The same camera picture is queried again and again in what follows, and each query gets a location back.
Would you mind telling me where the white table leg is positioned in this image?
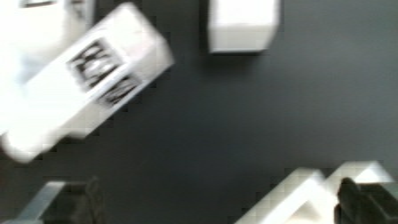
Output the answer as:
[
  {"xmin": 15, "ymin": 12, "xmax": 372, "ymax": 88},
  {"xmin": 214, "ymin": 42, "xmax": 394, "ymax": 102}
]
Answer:
[
  {"xmin": 207, "ymin": 0, "xmax": 280, "ymax": 53},
  {"xmin": 1, "ymin": 3, "xmax": 173, "ymax": 163}
]

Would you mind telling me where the white U-shaped fence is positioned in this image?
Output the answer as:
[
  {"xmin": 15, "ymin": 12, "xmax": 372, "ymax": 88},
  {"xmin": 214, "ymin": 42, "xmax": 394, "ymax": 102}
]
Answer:
[{"xmin": 234, "ymin": 161, "xmax": 394, "ymax": 224}]

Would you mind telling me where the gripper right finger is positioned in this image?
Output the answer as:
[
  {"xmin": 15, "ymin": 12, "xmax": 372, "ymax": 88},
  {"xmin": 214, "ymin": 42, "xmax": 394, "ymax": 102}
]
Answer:
[{"xmin": 333, "ymin": 178, "xmax": 398, "ymax": 224}]

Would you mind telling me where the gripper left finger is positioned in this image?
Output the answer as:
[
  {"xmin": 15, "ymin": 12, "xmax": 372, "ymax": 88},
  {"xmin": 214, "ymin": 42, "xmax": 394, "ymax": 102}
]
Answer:
[{"xmin": 12, "ymin": 177, "xmax": 106, "ymax": 224}]

